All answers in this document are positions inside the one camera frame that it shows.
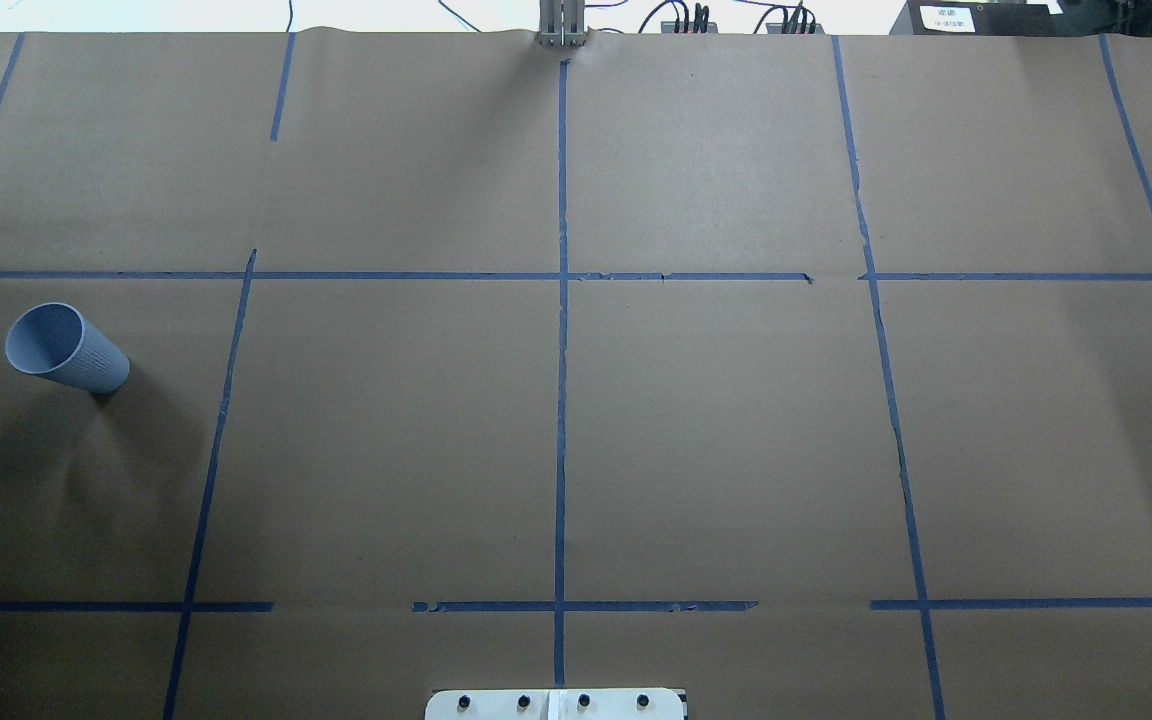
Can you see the aluminium frame post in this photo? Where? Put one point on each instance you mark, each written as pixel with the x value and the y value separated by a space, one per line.
pixel 562 23

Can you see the white pedestal base plate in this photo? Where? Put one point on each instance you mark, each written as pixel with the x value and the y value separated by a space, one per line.
pixel 559 703

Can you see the cable connector block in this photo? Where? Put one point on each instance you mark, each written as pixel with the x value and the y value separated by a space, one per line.
pixel 798 20
pixel 687 19

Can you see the blue ribbed cup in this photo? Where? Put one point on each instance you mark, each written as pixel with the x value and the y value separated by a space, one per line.
pixel 56 342

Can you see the left cable connector block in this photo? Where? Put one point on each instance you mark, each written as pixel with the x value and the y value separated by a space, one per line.
pixel 687 19

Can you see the black box with label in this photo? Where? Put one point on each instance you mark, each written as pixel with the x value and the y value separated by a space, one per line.
pixel 975 18

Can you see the right cable connector block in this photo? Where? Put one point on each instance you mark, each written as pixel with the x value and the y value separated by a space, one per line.
pixel 798 20

